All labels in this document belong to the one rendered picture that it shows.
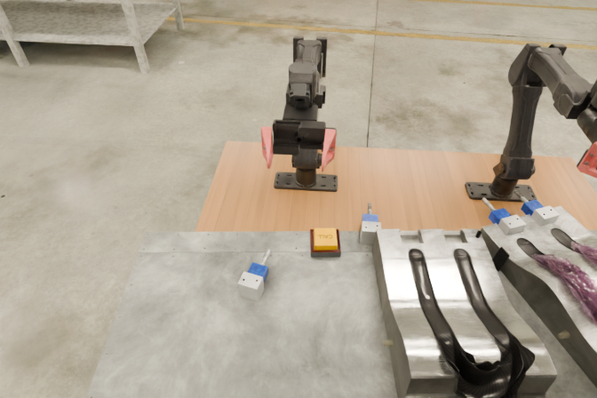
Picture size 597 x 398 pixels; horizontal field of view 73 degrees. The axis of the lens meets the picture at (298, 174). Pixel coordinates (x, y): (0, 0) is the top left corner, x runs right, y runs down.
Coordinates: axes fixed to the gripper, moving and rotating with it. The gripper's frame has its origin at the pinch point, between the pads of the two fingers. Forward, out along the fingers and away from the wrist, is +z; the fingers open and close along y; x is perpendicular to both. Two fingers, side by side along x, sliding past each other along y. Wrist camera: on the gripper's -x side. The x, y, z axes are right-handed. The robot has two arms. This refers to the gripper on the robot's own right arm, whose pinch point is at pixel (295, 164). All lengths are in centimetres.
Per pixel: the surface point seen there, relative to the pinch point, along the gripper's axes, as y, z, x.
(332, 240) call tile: 8.5, -12.1, 36.5
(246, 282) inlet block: -11.5, 3.4, 34.6
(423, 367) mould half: 24.7, 23.0, 26.5
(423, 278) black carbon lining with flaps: 29.1, 0.8, 32.0
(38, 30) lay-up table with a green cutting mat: -250, -271, 98
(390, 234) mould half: 22.6, -10.7, 31.2
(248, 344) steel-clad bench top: -9.4, 15.4, 39.9
